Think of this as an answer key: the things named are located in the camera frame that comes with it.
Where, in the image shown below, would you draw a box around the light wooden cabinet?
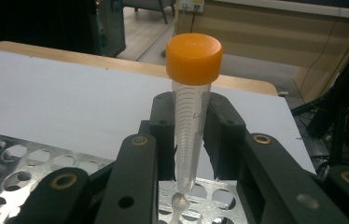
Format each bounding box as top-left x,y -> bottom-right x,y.
175,0 -> 349,105

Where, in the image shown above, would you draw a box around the dark cabinet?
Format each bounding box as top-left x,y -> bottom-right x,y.
93,0 -> 127,59

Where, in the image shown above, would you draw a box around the chair legs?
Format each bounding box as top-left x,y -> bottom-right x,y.
122,0 -> 177,25

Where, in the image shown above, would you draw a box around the white wall socket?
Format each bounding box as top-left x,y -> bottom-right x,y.
178,0 -> 205,14

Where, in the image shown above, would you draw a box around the perforated metal tube rack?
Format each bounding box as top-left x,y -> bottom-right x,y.
0,133 -> 249,224

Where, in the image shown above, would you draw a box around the orange-capped clear centrifuge tube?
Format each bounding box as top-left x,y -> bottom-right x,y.
165,33 -> 224,194

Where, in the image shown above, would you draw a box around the dark curtain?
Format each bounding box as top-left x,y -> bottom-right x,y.
0,0 -> 98,56

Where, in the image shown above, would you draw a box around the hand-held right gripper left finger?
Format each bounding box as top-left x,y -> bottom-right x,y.
138,91 -> 177,182

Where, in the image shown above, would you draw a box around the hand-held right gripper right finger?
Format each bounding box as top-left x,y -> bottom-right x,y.
202,91 -> 247,182

